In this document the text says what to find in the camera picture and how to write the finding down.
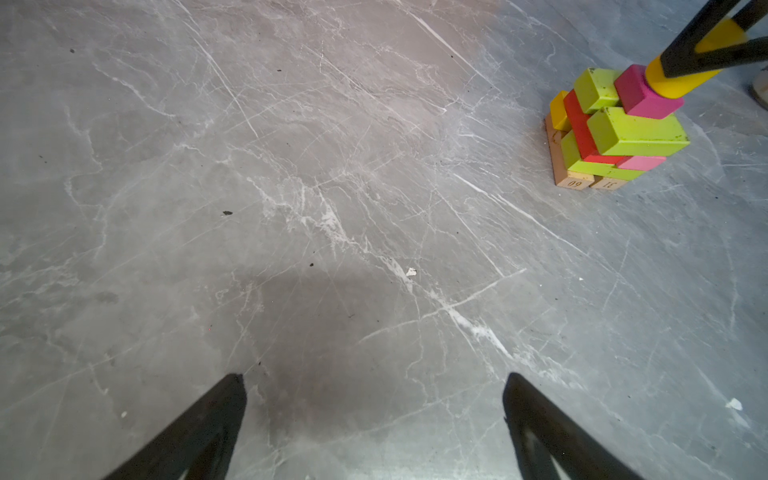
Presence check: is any magenta small cube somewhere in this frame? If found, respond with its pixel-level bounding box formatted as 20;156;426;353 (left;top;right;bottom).
614;64;684;120

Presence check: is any pink rectangular block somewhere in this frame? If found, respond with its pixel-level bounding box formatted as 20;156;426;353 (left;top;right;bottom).
616;156;666;172

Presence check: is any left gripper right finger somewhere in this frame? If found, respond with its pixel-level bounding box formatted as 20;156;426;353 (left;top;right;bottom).
502;373;640;479

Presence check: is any natural wood block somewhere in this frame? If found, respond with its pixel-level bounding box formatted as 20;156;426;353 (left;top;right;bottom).
545;114;595;190
590;177;628;191

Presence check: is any red rectangular block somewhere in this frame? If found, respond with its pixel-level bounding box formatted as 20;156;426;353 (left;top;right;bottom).
564;90;627;165

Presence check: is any yellow rectangular block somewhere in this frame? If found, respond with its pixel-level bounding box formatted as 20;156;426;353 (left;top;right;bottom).
549;91;571;132

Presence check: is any yellow cylinder block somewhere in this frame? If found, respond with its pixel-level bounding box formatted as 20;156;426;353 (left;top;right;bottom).
644;17;749;100

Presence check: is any lime green block front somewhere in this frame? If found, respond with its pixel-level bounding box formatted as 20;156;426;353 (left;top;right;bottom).
587;107;690;157

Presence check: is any lime green block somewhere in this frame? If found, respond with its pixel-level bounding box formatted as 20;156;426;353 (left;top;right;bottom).
560;132;645;181
587;107;690;157
574;67;621;115

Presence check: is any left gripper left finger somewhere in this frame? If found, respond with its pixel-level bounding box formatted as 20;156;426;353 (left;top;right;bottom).
107;373;247;479

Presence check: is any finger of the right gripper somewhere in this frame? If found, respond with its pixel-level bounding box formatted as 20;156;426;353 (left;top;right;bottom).
660;0;767;78
732;0;768;32

